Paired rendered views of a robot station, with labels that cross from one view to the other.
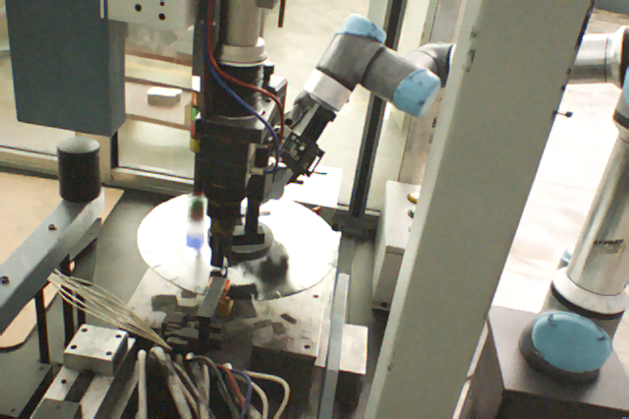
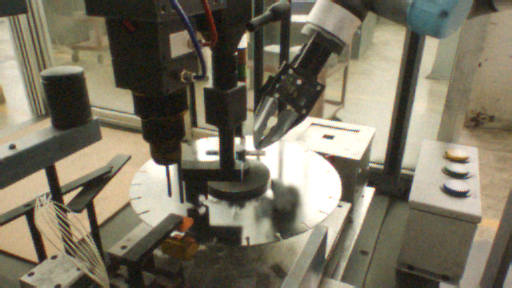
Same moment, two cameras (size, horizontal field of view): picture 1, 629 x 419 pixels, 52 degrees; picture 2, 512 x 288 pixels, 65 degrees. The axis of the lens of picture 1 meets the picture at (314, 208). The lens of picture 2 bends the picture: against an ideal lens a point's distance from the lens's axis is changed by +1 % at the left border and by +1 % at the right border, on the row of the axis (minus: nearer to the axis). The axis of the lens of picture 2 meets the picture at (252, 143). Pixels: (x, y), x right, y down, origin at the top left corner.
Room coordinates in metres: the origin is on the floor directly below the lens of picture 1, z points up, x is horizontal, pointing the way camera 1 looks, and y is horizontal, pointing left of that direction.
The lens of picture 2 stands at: (0.41, -0.13, 1.27)
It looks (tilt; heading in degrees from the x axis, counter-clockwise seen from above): 25 degrees down; 24
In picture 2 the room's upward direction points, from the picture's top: straight up
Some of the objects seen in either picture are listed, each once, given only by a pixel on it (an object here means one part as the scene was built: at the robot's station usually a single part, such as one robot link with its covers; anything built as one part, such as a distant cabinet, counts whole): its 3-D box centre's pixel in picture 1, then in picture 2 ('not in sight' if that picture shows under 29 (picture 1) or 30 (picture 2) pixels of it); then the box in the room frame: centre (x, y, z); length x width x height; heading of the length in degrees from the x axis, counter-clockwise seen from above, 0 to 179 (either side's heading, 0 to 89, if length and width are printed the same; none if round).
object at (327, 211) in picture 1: (293, 210); (325, 164); (1.23, 0.04, 0.82); 0.18 x 0.18 x 0.15; 88
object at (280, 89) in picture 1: (260, 133); (223, 47); (0.83, 0.09, 1.17); 0.06 x 0.05 x 0.20; 169
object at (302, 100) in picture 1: (286, 105); (256, 14); (0.86, 0.06, 1.21); 0.08 x 0.06 x 0.03; 178
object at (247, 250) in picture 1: (241, 231); (236, 170); (0.90, 0.11, 0.96); 0.11 x 0.11 x 0.03
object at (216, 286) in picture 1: (211, 312); (160, 254); (0.70, 0.12, 0.95); 0.10 x 0.03 x 0.07; 178
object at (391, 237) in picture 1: (405, 244); (439, 203); (1.17, -0.20, 0.82); 0.28 x 0.11 x 0.15; 178
